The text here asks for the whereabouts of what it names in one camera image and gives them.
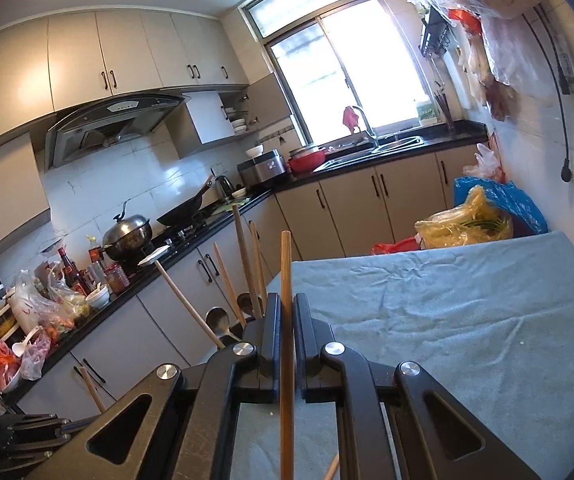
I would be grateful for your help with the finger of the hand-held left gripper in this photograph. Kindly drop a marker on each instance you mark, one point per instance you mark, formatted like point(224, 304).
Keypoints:
point(27, 452)
point(37, 427)

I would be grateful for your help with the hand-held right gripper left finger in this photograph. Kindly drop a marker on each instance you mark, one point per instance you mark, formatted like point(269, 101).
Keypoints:
point(270, 340)

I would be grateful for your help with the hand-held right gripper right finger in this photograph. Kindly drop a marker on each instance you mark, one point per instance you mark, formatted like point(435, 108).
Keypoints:
point(303, 340)

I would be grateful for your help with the wooden chopstick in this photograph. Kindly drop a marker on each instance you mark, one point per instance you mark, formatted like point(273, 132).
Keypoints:
point(287, 270)
point(244, 260)
point(332, 467)
point(92, 390)
point(227, 280)
point(258, 260)

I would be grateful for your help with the metal spoon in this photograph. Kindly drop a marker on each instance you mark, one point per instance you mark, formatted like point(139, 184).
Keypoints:
point(217, 319)
point(246, 304)

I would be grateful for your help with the pinkish clear plastic bag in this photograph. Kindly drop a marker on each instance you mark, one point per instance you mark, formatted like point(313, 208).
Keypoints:
point(36, 355)

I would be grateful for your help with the clear plastic bag with vegetables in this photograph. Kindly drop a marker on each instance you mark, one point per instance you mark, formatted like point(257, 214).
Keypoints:
point(69, 305)

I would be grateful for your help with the dark sauce bottle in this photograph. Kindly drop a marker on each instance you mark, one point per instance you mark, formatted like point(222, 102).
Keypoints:
point(69, 270)

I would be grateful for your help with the gas stove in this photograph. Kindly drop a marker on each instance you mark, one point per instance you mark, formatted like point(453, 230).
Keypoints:
point(187, 237)

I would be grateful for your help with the red plastic bag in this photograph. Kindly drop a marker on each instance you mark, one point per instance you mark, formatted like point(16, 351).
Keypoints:
point(397, 246)

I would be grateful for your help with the white bowl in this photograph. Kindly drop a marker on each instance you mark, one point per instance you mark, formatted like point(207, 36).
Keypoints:
point(98, 299)
point(255, 151)

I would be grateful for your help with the grey-blue towel table cover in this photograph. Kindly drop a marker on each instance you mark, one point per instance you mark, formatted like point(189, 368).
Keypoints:
point(442, 320)

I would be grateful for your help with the beige base kitchen cabinets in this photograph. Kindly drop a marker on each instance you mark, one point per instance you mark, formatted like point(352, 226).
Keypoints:
point(357, 210)

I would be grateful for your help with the yellow-capped oil bottle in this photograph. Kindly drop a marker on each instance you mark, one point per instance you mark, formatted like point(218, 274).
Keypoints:
point(96, 257)

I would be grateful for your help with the black wok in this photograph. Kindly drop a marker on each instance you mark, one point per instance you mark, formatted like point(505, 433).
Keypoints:
point(182, 210)

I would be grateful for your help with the steel electric kettle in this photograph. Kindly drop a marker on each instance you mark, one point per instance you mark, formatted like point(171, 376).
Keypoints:
point(223, 187)

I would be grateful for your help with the red sauce jar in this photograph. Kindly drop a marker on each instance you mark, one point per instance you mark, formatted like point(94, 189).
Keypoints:
point(117, 279)

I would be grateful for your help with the silver countertop appliance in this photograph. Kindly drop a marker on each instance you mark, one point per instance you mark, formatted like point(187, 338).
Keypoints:
point(262, 170)

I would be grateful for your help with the red basin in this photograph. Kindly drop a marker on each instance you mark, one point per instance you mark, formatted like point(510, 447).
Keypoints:
point(307, 164)

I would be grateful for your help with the steel lidded pot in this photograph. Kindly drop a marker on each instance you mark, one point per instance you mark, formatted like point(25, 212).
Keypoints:
point(127, 235)

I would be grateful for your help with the yellow plastic bag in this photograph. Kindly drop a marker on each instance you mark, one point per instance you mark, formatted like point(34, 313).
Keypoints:
point(447, 230)

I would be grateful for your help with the steel kitchen sink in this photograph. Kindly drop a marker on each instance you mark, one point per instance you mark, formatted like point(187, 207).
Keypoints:
point(397, 144)

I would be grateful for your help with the stacked white bowls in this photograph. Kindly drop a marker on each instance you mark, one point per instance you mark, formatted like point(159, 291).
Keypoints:
point(239, 122)

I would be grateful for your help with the chrome faucet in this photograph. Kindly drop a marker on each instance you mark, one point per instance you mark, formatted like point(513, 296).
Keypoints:
point(369, 127)

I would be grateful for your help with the pink hanging cloth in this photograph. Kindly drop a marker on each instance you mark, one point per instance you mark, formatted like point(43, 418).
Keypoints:
point(351, 120)

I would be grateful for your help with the blue plastic bag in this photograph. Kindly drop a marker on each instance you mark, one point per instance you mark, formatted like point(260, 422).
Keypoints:
point(522, 205)

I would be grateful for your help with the white pink plastic bag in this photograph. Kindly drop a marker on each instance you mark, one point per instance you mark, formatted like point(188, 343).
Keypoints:
point(487, 160)

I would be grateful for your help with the green white carton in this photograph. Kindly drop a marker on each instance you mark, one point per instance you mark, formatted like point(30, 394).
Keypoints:
point(427, 112)

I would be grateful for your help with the black kitchen countertop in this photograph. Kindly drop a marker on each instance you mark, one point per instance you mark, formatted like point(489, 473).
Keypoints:
point(459, 132)

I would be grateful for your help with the dark chopsticks in holder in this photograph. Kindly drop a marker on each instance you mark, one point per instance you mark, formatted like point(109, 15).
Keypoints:
point(444, 110)

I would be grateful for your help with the grey range hood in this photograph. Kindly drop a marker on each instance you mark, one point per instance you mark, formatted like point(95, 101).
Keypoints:
point(117, 115)

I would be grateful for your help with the kitchen window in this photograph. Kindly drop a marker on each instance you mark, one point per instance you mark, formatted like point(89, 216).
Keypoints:
point(347, 60)

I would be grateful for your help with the clear hanging plastic bags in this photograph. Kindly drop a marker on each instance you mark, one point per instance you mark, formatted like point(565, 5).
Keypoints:
point(497, 70)

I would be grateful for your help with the white power strip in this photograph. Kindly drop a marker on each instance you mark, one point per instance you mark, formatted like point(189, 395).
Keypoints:
point(567, 67)

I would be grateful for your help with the white wall cabinets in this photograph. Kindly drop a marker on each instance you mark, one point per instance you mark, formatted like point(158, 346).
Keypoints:
point(77, 60)

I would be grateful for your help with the black wall rack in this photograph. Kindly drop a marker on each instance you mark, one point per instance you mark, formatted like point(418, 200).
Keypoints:
point(437, 35)

